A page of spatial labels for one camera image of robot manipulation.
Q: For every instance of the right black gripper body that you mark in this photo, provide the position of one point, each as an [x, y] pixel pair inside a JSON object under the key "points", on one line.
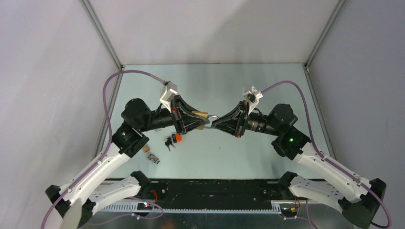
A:
{"points": [[243, 122]]}

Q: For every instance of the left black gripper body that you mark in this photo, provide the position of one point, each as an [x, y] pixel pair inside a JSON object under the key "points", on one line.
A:
{"points": [[176, 114]]}

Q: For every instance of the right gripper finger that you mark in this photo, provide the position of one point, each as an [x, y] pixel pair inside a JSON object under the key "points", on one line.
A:
{"points": [[234, 113], [231, 128]]}

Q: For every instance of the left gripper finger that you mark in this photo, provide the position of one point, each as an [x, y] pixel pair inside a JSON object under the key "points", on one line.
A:
{"points": [[186, 108], [194, 124]]}

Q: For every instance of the orange black padlock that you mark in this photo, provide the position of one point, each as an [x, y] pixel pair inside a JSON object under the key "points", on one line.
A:
{"points": [[176, 138]]}

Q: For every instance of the large brass padlock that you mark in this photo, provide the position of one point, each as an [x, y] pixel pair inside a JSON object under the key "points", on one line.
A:
{"points": [[204, 115]]}

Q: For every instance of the black keys bunch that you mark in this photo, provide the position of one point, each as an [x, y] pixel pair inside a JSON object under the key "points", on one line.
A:
{"points": [[169, 143]]}

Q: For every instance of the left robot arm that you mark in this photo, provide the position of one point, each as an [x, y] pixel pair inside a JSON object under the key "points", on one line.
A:
{"points": [[78, 200]]}

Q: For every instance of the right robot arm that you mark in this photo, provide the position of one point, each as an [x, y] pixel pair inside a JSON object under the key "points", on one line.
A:
{"points": [[355, 197]]}

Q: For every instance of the small brass padlock closed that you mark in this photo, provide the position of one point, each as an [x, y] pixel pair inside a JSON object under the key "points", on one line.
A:
{"points": [[146, 149]]}

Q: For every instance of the left circuit board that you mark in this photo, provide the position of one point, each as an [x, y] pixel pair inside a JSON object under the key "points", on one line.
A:
{"points": [[144, 206]]}

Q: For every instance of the circuit board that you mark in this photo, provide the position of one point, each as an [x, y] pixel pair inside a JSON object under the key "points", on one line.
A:
{"points": [[144, 206], [290, 210]]}

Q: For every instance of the right circuit board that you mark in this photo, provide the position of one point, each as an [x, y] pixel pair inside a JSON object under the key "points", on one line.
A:
{"points": [[290, 210]]}

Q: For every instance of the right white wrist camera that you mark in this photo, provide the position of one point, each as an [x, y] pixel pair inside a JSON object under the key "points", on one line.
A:
{"points": [[252, 96]]}

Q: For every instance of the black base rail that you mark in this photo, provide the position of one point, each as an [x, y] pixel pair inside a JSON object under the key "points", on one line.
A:
{"points": [[216, 194]]}

